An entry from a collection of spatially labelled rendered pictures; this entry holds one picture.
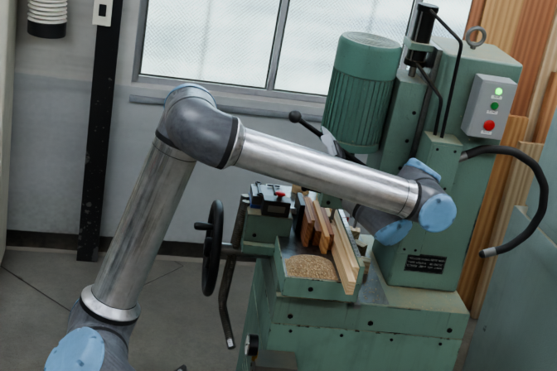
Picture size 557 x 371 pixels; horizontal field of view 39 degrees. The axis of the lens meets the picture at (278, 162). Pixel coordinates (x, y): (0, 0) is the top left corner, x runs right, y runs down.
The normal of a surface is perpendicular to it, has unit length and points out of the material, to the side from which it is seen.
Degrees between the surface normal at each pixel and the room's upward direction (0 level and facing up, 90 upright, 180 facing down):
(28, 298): 0
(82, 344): 45
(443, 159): 90
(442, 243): 90
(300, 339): 90
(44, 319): 0
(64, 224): 90
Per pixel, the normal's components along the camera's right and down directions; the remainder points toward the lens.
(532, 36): 0.18, 0.35
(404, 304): 0.17, -0.91
